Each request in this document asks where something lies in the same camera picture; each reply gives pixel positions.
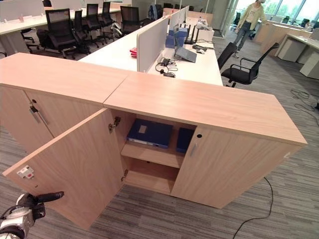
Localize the black floor cable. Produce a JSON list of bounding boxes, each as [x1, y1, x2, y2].
[[231, 176, 274, 239]]

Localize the long white office desk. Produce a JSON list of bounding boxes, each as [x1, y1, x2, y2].
[[0, 6, 122, 36]]

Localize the black power strip with cables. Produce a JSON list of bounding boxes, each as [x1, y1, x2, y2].
[[155, 57, 178, 78]]

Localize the large blue file folder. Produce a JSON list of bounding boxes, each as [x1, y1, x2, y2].
[[126, 118, 174, 148]]

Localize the white side desk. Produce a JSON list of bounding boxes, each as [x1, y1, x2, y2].
[[275, 32, 319, 80]]

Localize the wooden cabinet shelf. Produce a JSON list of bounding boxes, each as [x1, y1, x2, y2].
[[121, 143, 185, 169]]

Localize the wooden office cabinet with keys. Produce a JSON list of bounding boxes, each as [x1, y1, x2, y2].
[[0, 52, 130, 155]]

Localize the black mesh office chair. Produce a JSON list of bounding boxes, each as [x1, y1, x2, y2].
[[217, 41, 238, 70], [220, 42, 280, 88]]

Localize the white red door lock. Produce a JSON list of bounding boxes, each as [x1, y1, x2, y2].
[[16, 166, 35, 180]]

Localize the upright blue file folder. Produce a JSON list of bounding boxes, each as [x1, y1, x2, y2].
[[175, 127, 195, 154]]

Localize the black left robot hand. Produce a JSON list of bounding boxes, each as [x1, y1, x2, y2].
[[15, 191, 65, 221]]

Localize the black router with antennas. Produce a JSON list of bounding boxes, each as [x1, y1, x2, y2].
[[179, 23, 200, 45]]

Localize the open wooden cabinet door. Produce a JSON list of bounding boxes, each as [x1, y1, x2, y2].
[[1, 107, 124, 231]]

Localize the closed wooden cabinet door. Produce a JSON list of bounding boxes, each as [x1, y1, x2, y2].
[[170, 125, 303, 209]]

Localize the person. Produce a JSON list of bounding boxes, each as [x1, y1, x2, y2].
[[232, 0, 269, 59]]

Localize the blue file boxes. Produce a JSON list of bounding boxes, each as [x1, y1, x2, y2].
[[165, 23, 188, 48]]

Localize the grey desk divider panel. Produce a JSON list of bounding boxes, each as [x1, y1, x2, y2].
[[136, 16, 170, 73]]

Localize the tangled black floor cables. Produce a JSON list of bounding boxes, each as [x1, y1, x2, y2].
[[290, 88, 319, 118]]

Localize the grey laptop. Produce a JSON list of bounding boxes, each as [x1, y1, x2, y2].
[[173, 37, 197, 63]]

